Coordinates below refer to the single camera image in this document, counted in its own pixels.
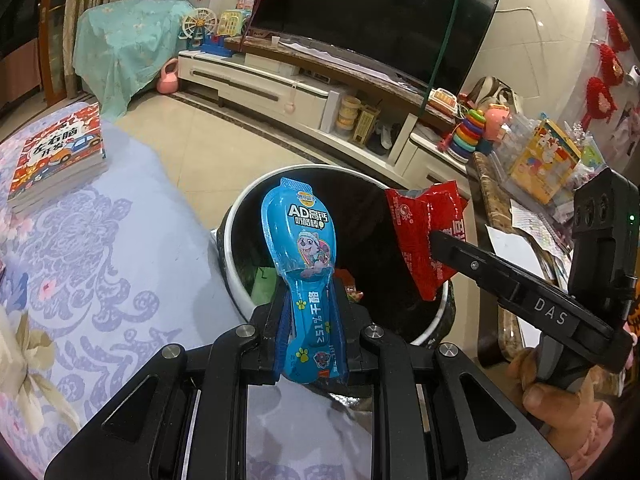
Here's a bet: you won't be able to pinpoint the white flat box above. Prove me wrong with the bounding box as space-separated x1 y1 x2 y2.
319 88 344 134

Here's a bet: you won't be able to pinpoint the person's right hand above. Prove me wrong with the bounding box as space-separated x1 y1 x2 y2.
507 347 622 436

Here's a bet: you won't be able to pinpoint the red hanging ornament string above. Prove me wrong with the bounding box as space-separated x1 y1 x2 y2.
582 10 631 134

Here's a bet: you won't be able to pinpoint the wooden framed glass door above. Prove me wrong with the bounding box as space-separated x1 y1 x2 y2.
0 0 67 112

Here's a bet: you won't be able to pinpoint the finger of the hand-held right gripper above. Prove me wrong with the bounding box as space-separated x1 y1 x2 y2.
429 229 575 307

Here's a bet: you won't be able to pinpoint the children's book stack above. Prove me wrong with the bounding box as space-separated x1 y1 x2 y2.
7 101 109 216

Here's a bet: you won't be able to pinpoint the pink kettlebell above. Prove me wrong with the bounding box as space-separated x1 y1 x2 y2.
156 58 180 95

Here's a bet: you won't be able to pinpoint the blue cheese stick packet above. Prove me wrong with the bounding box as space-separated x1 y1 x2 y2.
260 176 347 387

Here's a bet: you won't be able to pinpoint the striped handbag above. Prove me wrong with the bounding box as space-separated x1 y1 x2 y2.
467 75 516 111

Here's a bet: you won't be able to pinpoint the pastel toy basket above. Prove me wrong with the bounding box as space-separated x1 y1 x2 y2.
218 8 247 37

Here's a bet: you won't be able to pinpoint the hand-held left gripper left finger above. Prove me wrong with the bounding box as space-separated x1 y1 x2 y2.
44 275 301 480

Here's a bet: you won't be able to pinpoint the wooden lattice box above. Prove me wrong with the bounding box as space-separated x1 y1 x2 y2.
351 104 381 146

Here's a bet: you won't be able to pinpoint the marble side table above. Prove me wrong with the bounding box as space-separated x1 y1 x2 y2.
467 152 572 367

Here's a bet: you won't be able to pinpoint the green cord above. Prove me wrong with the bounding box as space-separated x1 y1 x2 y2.
422 0 466 111

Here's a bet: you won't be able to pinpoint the white rimmed trash bin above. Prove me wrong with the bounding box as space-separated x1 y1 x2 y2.
215 162 457 357

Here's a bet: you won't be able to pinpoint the orange and white toy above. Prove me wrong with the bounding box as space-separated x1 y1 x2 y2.
428 87 459 114

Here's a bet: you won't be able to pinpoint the red snack packet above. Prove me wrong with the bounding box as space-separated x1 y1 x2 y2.
384 180 469 302

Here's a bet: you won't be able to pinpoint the blue toy base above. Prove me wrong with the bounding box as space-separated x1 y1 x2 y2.
197 35 236 59

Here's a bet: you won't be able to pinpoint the white paper sheet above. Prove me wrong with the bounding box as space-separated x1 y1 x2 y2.
485 224 546 283

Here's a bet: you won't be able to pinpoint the toy ferris wheel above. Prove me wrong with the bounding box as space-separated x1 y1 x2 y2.
180 7 221 54

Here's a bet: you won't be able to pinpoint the pink pig toy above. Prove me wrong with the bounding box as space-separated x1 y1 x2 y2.
482 102 512 144

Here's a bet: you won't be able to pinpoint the person's right forearm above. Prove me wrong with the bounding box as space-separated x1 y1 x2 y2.
545 405 636 480

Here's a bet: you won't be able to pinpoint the black flat television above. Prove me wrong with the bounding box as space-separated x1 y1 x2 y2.
252 0 504 97

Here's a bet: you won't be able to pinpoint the teal cloth covered furniture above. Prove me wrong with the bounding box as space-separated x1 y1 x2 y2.
73 0 197 120

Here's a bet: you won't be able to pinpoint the white television cabinet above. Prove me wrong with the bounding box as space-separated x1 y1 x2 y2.
177 35 477 192

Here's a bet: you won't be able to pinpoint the blue floral blanket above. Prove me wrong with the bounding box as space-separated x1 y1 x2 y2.
0 102 382 480

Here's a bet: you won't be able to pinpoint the silver foil mat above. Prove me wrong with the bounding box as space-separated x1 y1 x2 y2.
327 392 374 437

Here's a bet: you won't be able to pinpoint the stacked yellow tubs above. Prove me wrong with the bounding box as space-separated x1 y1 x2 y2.
335 95 362 134

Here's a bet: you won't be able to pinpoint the rainbow ring stacker toy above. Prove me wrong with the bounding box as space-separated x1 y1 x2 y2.
439 109 487 157

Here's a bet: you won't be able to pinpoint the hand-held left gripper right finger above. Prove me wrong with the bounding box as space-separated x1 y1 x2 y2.
330 279 572 480

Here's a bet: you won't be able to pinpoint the yellow cartoon box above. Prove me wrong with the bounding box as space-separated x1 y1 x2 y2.
509 118 584 206

